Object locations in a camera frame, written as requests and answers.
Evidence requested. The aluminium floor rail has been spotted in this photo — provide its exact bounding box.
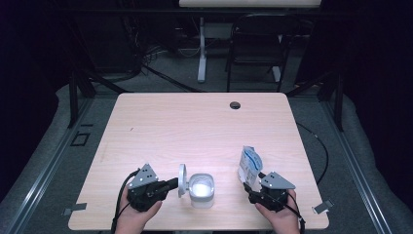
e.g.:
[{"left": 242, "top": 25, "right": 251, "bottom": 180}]
[
  {"left": 320, "top": 97, "right": 394, "bottom": 234},
  {"left": 3, "top": 97, "right": 95, "bottom": 234}
]

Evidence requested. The person's left hand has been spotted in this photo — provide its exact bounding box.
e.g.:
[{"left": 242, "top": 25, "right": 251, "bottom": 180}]
[{"left": 114, "top": 194, "right": 164, "bottom": 229}]

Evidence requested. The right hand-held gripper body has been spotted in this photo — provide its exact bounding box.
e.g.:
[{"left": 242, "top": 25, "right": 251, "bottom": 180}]
[{"left": 248, "top": 171, "right": 297, "bottom": 213}]

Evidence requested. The white and blue pouch bag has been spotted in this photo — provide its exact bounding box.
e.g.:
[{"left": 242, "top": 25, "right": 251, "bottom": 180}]
[{"left": 238, "top": 145, "right": 264, "bottom": 190}]

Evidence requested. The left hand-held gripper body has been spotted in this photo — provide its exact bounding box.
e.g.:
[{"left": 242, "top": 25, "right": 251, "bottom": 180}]
[{"left": 127, "top": 163, "right": 170, "bottom": 214}]

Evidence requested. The black cable bundle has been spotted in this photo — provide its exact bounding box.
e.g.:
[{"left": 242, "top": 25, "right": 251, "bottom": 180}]
[{"left": 123, "top": 16, "right": 169, "bottom": 76}]

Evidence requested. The thick black floor cable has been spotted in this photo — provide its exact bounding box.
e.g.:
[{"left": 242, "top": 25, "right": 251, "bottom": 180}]
[{"left": 141, "top": 63, "right": 203, "bottom": 94}]

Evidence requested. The grey tape strip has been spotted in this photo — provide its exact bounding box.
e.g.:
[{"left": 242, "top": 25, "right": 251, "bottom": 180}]
[
  {"left": 312, "top": 199, "right": 335, "bottom": 215},
  {"left": 61, "top": 203, "right": 88, "bottom": 216}
]

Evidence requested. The person's right hand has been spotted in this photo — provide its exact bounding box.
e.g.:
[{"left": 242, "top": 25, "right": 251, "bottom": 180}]
[{"left": 254, "top": 189, "right": 300, "bottom": 229}]

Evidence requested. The thin black floor cable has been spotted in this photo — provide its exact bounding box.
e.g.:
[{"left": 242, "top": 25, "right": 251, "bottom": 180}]
[{"left": 295, "top": 121, "right": 329, "bottom": 186}]

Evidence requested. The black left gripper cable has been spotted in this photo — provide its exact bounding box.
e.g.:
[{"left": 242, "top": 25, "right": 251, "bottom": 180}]
[{"left": 111, "top": 168, "right": 141, "bottom": 234}]

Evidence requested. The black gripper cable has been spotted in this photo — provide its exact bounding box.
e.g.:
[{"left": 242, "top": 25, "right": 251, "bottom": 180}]
[
  {"left": 261, "top": 191, "right": 307, "bottom": 234},
  {"left": 111, "top": 168, "right": 141, "bottom": 234}
]

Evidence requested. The black metal stand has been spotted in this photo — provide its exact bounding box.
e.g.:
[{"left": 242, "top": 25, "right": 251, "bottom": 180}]
[
  {"left": 67, "top": 69, "right": 131, "bottom": 130},
  {"left": 285, "top": 69, "right": 345, "bottom": 133}
]

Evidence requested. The clear container with grey lid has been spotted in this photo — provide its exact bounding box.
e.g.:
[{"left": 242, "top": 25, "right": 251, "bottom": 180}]
[{"left": 177, "top": 163, "right": 216, "bottom": 209}]

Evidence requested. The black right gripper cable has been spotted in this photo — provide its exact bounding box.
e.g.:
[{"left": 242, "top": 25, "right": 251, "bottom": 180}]
[{"left": 261, "top": 191, "right": 307, "bottom": 234}]

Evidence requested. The white standing desk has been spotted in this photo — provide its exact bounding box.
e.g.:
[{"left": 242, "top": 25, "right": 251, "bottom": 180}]
[{"left": 178, "top": 0, "right": 322, "bottom": 84}]

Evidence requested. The black folding chair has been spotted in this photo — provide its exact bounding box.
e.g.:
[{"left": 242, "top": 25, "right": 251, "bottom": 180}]
[{"left": 225, "top": 13, "right": 301, "bottom": 94}]

